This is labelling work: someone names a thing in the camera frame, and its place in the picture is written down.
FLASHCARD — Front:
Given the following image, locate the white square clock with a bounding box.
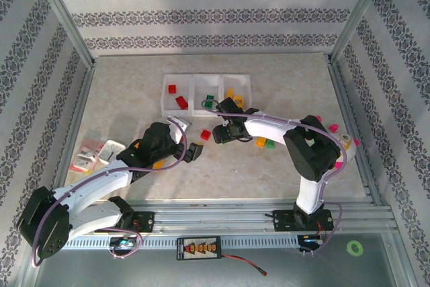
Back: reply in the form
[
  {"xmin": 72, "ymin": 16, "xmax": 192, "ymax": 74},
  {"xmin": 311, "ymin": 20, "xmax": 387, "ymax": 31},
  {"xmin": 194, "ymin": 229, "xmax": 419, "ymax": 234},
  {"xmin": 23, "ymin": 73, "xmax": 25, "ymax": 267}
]
[{"xmin": 98, "ymin": 139, "xmax": 126, "ymax": 166}]

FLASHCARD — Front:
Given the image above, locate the pink white product package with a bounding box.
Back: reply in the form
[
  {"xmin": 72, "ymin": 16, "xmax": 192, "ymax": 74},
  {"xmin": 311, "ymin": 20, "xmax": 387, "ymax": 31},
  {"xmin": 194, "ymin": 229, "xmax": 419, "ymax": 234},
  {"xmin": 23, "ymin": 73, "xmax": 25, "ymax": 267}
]
[{"xmin": 69, "ymin": 138, "xmax": 105, "ymax": 175}]

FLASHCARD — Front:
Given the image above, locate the black power distribution board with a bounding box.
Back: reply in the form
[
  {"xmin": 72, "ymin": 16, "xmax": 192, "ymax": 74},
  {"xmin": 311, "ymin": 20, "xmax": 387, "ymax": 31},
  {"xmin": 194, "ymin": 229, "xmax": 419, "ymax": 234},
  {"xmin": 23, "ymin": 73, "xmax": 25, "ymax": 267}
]
[{"xmin": 177, "ymin": 235, "xmax": 222, "ymax": 261}]

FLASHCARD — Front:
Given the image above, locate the small circuit board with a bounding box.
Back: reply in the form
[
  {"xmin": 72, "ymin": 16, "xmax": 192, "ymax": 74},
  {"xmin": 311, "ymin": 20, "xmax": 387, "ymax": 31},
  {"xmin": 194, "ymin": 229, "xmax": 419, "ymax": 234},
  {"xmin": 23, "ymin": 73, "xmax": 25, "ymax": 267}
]
[
  {"xmin": 300, "ymin": 235, "xmax": 324, "ymax": 251},
  {"xmin": 107, "ymin": 236, "xmax": 138, "ymax": 251}
]

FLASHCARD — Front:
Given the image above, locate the white pink plush toy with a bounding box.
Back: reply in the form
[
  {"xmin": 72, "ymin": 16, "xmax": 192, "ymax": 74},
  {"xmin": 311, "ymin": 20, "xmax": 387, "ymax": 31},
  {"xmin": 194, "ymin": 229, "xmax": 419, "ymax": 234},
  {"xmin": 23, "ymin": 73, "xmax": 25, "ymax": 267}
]
[{"xmin": 315, "ymin": 115, "xmax": 361, "ymax": 171}]

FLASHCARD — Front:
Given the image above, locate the grey metal panel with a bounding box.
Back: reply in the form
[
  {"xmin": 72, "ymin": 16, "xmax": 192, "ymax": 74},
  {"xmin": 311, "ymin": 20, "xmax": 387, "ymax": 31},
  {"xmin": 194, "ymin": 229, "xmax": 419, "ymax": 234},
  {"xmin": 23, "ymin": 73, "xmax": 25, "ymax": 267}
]
[{"xmin": 19, "ymin": 233, "xmax": 419, "ymax": 287}]

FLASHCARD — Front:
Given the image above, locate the green tape roll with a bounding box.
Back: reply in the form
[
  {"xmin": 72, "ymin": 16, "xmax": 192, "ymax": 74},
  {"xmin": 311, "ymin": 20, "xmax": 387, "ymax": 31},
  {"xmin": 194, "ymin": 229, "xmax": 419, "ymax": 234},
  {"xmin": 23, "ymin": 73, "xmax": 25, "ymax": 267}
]
[{"xmin": 347, "ymin": 240, "xmax": 364, "ymax": 256}]

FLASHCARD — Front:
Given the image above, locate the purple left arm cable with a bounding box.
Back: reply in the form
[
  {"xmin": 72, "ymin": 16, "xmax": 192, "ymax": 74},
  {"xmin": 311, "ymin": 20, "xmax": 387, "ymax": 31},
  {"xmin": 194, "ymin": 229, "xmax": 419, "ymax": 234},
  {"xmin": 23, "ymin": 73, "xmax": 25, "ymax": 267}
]
[{"xmin": 32, "ymin": 117, "xmax": 189, "ymax": 268}]

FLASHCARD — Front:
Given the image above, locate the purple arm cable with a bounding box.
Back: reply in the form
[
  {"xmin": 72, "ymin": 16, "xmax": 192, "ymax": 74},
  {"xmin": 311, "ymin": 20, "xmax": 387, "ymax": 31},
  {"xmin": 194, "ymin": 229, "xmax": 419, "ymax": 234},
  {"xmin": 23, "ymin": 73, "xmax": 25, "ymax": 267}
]
[
  {"xmin": 200, "ymin": 98, "xmax": 347, "ymax": 257},
  {"xmin": 32, "ymin": 117, "xmax": 189, "ymax": 268}
]

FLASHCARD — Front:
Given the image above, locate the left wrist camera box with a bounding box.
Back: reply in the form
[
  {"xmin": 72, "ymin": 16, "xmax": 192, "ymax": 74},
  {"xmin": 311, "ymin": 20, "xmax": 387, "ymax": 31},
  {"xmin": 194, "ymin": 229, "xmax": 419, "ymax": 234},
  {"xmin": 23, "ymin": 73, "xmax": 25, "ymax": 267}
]
[{"xmin": 167, "ymin": 116, "xmax": 193, "ymax": 133}]

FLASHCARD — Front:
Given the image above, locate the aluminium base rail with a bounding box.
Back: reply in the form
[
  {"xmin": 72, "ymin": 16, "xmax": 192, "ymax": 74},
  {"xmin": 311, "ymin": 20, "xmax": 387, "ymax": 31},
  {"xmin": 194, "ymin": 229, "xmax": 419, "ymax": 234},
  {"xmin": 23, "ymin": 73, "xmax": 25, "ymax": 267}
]
[{"xmin": 32, "ymin": 199, "xmax": 399, "ymax": 234}]

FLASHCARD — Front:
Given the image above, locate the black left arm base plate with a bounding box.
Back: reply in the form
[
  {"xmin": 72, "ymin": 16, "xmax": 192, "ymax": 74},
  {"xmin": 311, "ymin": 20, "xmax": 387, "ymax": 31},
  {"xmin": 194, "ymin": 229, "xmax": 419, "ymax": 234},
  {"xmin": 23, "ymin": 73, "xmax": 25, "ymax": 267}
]
[{"xmin": 119, "ymin": 211, "xmax": 156, "ymax": 234}]

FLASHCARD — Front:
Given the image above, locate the aluminium side rail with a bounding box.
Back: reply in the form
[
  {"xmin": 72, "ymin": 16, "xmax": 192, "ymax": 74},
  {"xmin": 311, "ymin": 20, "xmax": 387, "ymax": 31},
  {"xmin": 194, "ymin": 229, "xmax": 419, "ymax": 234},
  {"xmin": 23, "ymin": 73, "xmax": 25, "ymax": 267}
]
[
  {"xmin": 327, "ymin": 58, "xmax": 384, "ymax": 206},
  {"xmin": 45, "ymin": 60, "xmax": 97, "ymax": 210}
]

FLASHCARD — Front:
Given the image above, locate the grey slotted cable duct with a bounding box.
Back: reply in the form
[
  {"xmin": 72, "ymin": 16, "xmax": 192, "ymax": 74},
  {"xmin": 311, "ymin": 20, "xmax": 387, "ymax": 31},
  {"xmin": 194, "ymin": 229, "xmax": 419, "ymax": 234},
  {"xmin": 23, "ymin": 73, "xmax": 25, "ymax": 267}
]
[{"xmin": 63, "ymin": 235, "xmax": 300, "ymax": 251}]

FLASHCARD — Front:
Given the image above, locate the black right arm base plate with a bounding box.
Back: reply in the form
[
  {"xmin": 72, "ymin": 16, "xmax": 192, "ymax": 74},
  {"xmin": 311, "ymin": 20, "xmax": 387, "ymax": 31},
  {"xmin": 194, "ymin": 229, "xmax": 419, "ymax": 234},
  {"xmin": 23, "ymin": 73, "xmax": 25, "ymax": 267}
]
[{"xmin": 272, "ymin": 208, "xmax": 335, "ymax": 233}]

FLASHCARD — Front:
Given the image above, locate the red black wire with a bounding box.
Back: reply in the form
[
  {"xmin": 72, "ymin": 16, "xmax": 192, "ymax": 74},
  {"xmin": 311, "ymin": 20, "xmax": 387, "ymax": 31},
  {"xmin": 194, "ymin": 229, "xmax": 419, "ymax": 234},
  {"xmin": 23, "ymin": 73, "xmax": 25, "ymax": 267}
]
[{"xmin": 220, "ymin": 253, "xmax": 269, "ymax": 276}]

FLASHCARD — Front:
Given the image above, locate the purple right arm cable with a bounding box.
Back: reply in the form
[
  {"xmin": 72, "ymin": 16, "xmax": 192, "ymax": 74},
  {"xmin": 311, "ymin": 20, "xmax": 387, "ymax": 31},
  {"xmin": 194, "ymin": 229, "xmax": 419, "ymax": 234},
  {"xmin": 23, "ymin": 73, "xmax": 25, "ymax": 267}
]
[{"xmin": 200, "ymin": 98, "xmax": 347, "ymax": 257}]

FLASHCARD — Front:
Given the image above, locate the aluminium frame post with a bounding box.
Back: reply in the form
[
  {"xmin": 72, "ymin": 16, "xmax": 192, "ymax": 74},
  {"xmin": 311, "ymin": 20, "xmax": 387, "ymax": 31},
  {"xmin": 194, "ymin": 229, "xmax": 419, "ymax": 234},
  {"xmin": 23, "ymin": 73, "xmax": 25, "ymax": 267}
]
[
  {"xmin": 329, "ymin": 0, "xmax": 393, "ymax": 65},
  {"xmin": 28, "ymin": 0, "xmax": 96, "ymax": 69}
]

